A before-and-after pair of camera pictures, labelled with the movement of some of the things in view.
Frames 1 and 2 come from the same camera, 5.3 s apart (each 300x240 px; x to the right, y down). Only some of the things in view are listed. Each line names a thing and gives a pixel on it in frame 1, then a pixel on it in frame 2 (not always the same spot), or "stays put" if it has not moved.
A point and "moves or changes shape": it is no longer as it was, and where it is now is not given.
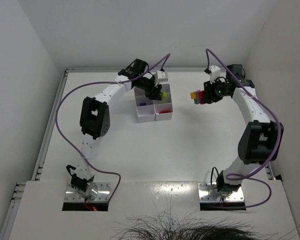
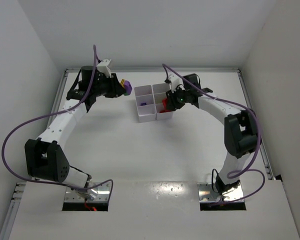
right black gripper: x=207 y=92 → x=174 y=100
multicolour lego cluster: x=198 y=97 moves or changes shape
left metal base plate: x=103 y=193 stays put
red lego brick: x=164 y=111 stays put
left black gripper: x=153 y=90 → x=114 y=85
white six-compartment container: x=149 y=110 stays put
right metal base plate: x=208 y=191 stays put
